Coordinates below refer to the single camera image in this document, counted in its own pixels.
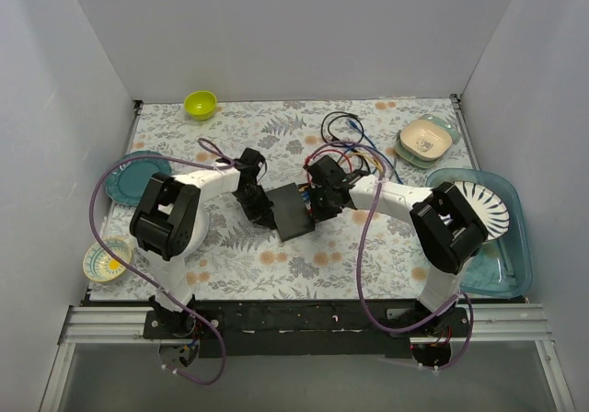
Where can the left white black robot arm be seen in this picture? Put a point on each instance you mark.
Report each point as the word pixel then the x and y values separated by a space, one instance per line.
pixel 170 223

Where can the yellow teal patterned bowl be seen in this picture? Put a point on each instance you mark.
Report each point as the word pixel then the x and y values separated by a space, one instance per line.
pixel 99 266

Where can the white blue striped plate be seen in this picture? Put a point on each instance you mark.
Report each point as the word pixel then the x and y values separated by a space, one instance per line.
pixel 489 207

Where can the lime green bowl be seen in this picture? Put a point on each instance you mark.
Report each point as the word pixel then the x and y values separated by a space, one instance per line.
pixel 201 105

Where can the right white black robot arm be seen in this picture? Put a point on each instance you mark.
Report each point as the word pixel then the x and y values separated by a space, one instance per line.
pixel 448 228

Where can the pale green square plate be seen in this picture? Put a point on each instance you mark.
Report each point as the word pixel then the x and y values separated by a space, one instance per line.
pixel 413 159

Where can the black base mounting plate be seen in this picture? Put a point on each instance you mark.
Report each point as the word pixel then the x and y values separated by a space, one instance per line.
pixel 294 328

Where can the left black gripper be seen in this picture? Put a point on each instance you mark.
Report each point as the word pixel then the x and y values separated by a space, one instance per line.
pixel 257 202

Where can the black network switch box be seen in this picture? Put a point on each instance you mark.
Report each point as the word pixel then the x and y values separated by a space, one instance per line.
pixel 291 216

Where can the teal plastic tub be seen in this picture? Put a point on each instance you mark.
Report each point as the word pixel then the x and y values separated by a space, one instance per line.
pixel 503 267

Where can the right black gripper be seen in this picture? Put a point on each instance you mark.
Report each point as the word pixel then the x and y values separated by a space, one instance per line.
pixel 322 202

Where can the aluminium frame rail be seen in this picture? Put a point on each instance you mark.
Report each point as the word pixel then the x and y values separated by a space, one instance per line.
pixel 503 322

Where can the cream square bowl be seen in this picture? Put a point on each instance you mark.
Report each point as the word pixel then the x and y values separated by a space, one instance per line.
pixel 426 140

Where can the teal scalloped plate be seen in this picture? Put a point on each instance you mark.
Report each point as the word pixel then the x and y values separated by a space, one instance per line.
pixel 126 184

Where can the floral table mat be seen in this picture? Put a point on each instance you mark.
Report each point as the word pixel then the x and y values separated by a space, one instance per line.
pixel 241 261

